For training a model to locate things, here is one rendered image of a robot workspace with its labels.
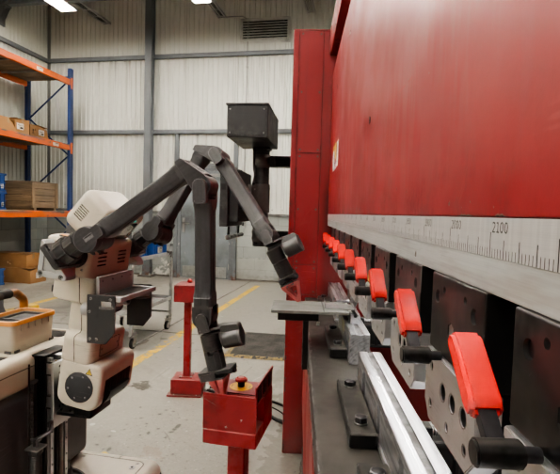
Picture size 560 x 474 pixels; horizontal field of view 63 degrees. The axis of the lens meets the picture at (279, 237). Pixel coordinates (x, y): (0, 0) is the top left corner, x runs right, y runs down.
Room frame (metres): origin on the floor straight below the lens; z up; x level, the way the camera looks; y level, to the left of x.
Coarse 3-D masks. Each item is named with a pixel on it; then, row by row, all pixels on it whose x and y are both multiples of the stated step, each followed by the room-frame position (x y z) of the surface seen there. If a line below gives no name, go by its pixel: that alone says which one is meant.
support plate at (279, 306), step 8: (280, 304) 1.65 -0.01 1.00; (288, 304) 1.65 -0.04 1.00; (296, 304) 1.65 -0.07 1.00; (304, 304) 1.66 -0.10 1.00; (312, 304) 1.66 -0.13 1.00; (320, 304) 1.67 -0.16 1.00; (272, 312) 1.54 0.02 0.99; (280, 312) 1.54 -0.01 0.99; (288, 312) 1.54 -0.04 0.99; (296, 312) 1.54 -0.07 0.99; (304, 312) 1.54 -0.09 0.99; (312, 312) 1.54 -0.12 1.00; (320, 312) 1.54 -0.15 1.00; (328, 312) 1.54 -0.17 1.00; (336, 312) 1.54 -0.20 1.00; (344, 312) 1.53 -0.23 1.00
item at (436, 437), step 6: (426, 426) 0.99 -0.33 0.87; (432, 426) 1.03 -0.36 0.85; (432, 432) 0.98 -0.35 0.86; (432, 438) 0.98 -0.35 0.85; (438, 438) 0.99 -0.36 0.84; (438, 444) 0.98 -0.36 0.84; (444, 444) 0.98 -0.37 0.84; (444, 450) 0.99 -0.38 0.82; (444, 456) 0.99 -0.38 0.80; (450, 456) 0.99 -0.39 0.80; (450, 462) 0.99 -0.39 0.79; (450, 468) 0.99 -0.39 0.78; (456, 468) 0.98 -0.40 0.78
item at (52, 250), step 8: (72, 232) 1.41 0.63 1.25; (56, 240) 1.40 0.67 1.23; (64, 240) 1.38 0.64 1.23; (72, 240) 1.39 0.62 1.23; (40, 248) 1.36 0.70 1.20; (48, 248) 1.37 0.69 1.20; (56, 248) 1.37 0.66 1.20; (64, 248) 1.37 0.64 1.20; (72, 248) 1.37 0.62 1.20; (48, 256) 1.35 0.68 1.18; (56, 256) 1.37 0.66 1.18; (64, 256) 1.37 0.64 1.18; (72, 256) 1.39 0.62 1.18; (80, 256) 1.42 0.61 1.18; (56, 264) 1.35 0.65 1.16; (64, 264) 1.38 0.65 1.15; (72, 264) 1.42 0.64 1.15
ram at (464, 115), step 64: (384, 0) 0.94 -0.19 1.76; (448, 0) 0.52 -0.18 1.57; (512, 0) 0.36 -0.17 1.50; (384, 64) 0.91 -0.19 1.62; (448, 64) 0.51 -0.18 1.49; (512, 64) 0.35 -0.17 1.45; (384, 128) 0.88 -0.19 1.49; (448, 128) 0.50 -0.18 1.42; (512, 128) 0.35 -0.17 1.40; (384, 192) 0.86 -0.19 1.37; (448, 192) 0.49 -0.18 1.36; (512, 192) 0.34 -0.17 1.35; (448, 256) 0.48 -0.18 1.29
